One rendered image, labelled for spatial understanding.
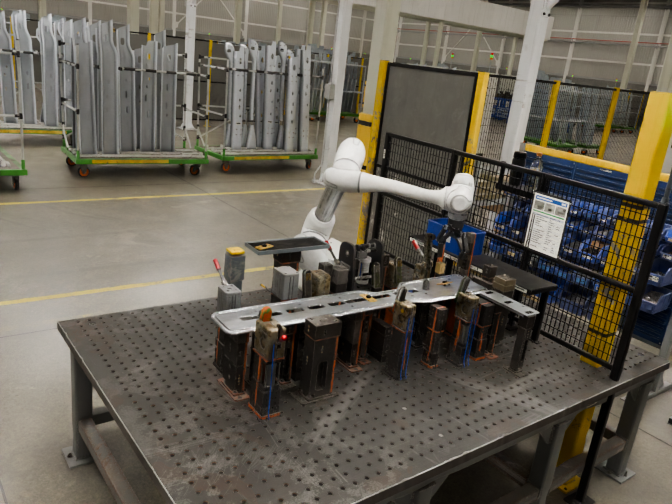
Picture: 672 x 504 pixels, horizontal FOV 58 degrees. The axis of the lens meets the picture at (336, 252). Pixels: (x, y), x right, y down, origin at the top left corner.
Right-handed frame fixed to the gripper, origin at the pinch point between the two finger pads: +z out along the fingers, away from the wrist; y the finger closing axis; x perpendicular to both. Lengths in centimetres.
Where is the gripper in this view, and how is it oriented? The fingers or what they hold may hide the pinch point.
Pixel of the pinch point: (449, 259)
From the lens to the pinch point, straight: 293.2
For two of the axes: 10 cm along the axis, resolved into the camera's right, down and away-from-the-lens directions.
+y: 5.6, 3.2, -7.7
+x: 8.2, -0.8, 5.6
